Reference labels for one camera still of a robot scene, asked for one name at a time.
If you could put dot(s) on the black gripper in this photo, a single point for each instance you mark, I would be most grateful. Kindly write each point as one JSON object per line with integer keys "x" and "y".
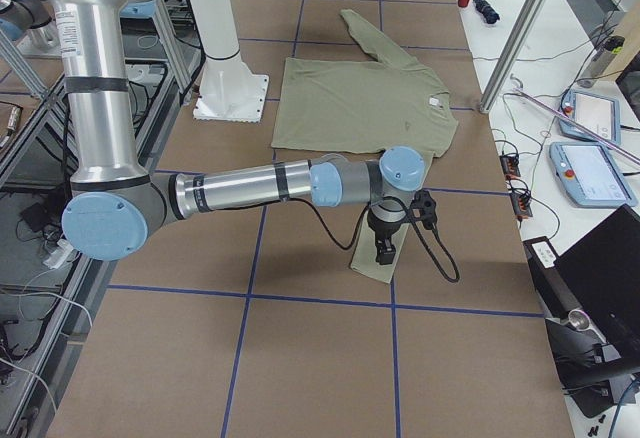
{"x": 384, "y": 234}

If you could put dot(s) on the olive green long-sleeve shirt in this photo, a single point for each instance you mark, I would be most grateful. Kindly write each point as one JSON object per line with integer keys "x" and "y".
{"x": 376, "y": 129}

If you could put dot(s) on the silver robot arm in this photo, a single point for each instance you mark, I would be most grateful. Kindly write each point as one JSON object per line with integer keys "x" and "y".
{"x": 116, "y": 205}

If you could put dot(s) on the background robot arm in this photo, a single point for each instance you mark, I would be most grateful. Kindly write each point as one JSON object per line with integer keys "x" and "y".
{"x": 37, "y": 34}

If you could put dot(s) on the orange terminal block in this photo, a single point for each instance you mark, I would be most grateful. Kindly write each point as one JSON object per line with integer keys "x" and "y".
{"x": 510, "y": 166}
{"x": 521, "y": 204}

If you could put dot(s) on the black labelled box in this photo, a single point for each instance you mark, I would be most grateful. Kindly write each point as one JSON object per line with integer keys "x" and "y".
{"x": 555, "y": 293}

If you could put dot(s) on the reacher grabber stick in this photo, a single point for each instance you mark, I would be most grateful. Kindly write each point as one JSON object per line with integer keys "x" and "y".
{"x": 572, "y": 129}

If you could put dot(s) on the near teach pendant tablet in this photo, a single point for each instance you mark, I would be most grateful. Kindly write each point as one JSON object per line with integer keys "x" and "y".
{"x": 589, "y": 176}

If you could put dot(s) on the teach pendant tablet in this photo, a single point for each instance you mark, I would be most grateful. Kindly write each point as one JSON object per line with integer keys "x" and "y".
{"x": 589, "y": 176}
{"x": 599, "y": 114}

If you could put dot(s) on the black monitor on stand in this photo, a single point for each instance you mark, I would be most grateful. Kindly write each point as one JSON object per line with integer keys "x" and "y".
{"x": 595, "y": 365}

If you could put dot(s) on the far teach pendant tablet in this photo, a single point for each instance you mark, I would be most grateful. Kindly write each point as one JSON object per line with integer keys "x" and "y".
{"x": 599, "y": 114}

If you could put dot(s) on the dark blue folded umbrella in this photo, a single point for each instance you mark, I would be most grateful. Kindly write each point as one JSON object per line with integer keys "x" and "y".
{"x": 487, "y": 12}

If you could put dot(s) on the grey drink bottle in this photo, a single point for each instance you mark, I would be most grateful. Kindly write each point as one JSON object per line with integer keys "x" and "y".
{"x": 604, "y": 55}

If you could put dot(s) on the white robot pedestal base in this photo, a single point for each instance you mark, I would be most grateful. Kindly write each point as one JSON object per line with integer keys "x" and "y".
{"x": 228, "y": 90}

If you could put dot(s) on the aluminium frame post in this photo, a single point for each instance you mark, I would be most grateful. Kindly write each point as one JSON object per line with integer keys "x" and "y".
{"x": 510, "y": 52}

